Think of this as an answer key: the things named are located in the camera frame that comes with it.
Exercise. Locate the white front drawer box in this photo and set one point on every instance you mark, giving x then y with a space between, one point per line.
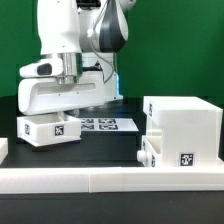
146 155

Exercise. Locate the white drawer box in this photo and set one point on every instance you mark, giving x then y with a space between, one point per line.
48 129
146 155

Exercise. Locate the white drawer cabinet frame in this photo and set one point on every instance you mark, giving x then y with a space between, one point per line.
184 131

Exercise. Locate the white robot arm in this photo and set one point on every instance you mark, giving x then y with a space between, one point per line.
76 36

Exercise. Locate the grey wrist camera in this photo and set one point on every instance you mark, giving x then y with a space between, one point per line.
42 68

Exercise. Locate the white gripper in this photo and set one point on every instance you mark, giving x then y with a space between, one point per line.
46 95

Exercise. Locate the white front fence rail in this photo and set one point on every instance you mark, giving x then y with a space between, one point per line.
121 179

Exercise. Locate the marker tag sheet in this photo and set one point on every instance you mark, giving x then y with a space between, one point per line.
108 124

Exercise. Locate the white left fence rail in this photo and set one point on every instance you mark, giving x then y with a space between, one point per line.
3 149

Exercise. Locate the white fence rail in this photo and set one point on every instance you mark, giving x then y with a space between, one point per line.
121 179
3 149

